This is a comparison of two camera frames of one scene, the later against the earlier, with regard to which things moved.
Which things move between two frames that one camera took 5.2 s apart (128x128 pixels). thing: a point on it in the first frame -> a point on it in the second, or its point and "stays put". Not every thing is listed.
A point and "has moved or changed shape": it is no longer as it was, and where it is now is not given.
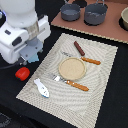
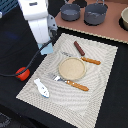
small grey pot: (70, 12) stays put
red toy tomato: (22, 73) stays put
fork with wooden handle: (75, 84) stays put
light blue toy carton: (33, 59) has moved or changed shape
